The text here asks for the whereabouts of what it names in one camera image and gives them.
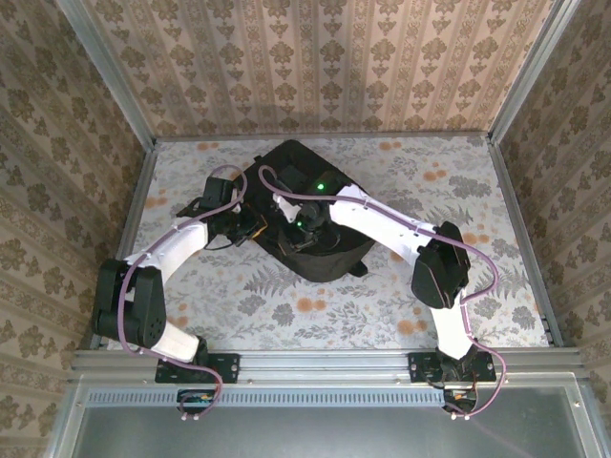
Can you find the aluminium side rail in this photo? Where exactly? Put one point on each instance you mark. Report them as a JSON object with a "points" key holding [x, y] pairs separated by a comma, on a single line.
{"points": [[136, 205], [514, 210]]}

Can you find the black student backpack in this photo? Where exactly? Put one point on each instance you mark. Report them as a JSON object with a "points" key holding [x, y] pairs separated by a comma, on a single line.
{"points": [[329, 260]]}

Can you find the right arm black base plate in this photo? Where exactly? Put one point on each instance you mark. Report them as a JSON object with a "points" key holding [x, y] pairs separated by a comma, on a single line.
{"points": [[420, 367]]}

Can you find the aluminium corner post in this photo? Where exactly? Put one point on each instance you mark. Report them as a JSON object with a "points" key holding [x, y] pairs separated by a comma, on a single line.
{"points": [[530, 71], [102, 81]]}

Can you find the left aluminium corner post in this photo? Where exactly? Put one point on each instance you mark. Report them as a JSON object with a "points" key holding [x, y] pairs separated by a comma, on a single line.
{"points": [[102, 81]]}

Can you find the right aluminium corner post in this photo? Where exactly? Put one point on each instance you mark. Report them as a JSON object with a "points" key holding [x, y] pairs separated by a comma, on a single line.
{"points": [[530, 71]]}

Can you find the left aluminium side rail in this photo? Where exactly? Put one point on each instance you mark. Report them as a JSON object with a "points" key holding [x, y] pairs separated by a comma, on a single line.
{"points": [[136, 205]]}

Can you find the grey metal panel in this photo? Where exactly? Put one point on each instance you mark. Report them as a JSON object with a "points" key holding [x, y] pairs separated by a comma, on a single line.
{"points": [[310, 434]]}

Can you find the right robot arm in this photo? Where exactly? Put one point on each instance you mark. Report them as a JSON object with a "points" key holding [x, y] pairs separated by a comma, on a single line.
{"points": [[382, 224]]}

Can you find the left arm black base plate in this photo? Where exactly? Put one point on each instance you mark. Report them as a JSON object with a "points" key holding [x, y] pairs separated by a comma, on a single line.
{"points": [[224, 367]]}

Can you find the aluminium front rail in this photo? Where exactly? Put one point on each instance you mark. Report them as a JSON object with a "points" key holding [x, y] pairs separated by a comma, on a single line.
{"points": [[324, 365]]}

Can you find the right aluminium side rail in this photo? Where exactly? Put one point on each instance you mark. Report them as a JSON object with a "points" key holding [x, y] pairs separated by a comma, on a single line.
{"points": [[514, 210]]}

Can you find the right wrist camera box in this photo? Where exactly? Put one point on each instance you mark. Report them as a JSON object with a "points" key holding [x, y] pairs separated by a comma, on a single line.
{"points": [[286, 207]]}

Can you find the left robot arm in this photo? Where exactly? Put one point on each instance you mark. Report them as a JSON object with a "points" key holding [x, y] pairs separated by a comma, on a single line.
{"points": [[167, 245]]}

